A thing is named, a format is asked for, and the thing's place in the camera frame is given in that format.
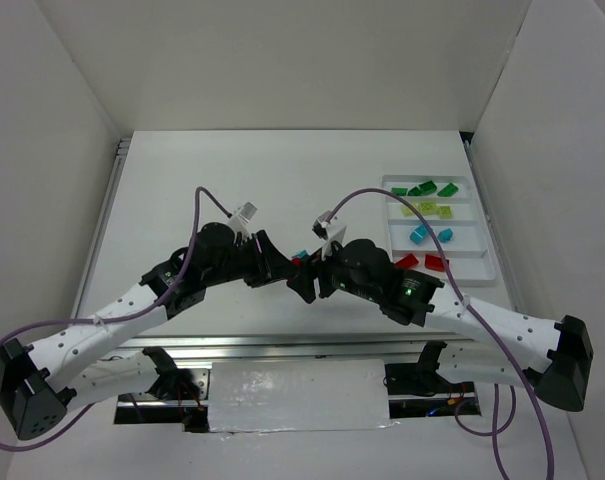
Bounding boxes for blue bottom lego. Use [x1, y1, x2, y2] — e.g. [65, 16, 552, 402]
[437, 228, 454, 243]

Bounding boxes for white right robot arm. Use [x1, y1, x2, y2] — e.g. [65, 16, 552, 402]
[287, 239, 594, 412]

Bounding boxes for aluminium table rail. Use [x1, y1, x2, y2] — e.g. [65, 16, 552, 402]
[115, 332, 473, 360]

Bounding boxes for dark green curved lego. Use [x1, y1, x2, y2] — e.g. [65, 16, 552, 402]
[418, 181, 438, 196]

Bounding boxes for dark green square lego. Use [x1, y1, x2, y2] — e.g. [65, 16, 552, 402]
[391, 187, 408, 196]

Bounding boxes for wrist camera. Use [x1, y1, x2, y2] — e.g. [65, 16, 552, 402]
[227, 202, 257, 238]
[312, 211, 347, 260]

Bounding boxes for blue oval lego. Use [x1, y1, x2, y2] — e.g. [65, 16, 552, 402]
[409, 225, 430, 245]

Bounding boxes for silver tape sheet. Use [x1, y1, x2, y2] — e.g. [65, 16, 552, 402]
[208, 359, 392, 433]

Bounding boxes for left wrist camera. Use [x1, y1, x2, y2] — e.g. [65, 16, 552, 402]
[227, 202, 257, 238]

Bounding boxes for red rectangular lego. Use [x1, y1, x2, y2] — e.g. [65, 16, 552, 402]
[395, 253, 419, 270]

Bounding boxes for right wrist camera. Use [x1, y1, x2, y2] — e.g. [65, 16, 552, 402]
[312, 211, 347, 260]

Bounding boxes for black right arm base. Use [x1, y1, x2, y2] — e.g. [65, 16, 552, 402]
[383, 341, 480, 419]

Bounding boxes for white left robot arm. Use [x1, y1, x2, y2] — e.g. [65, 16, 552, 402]
[0, 223, 299, 441]

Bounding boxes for lime square lego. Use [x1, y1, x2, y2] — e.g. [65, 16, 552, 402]
[438, 205, 454, 219]

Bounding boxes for white compartment tray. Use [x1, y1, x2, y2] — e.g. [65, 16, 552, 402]
[381, 175, 497, 287]

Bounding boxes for lime curved lego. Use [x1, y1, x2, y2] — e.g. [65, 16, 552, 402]
[401, 205, 419, 217]

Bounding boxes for red half-round lego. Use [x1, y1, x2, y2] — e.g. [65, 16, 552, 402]
[424, 254, 450, 272]

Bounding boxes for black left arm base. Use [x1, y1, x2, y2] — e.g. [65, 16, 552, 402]
[114, 347, 211, 433]

